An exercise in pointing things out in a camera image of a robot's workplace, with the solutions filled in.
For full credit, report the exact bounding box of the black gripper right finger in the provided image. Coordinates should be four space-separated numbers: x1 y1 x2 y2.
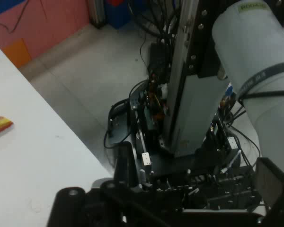
254 157 284 227

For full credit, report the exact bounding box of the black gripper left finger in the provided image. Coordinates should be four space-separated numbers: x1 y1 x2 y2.
47 141 142 227

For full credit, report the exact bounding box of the black mobile base platform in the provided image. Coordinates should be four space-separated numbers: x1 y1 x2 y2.
104 78 270 213

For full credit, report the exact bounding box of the yellow red snack packet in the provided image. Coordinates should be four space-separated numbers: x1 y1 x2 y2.
0 94 15 144

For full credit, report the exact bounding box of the grey metal base column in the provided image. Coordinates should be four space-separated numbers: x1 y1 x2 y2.
167 0 231 158

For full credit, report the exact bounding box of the orange foam floor mat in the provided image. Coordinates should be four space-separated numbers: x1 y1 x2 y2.
1 38 33 69

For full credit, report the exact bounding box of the black power brick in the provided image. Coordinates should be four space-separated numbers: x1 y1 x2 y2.
148 42 172 79

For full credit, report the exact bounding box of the pink foam floor mat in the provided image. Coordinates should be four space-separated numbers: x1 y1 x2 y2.
0 0 90 69

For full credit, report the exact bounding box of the blue plastic crate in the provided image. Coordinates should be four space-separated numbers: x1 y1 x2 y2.
105 0 133 29

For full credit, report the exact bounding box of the blue foam floor mat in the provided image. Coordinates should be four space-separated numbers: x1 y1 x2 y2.
0 0 29 19

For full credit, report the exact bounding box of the thin black floor cable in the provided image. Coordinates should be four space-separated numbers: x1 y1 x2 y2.
0 0 30 34

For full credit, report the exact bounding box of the aluminium frame post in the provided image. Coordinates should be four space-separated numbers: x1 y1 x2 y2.
88 0 107 29

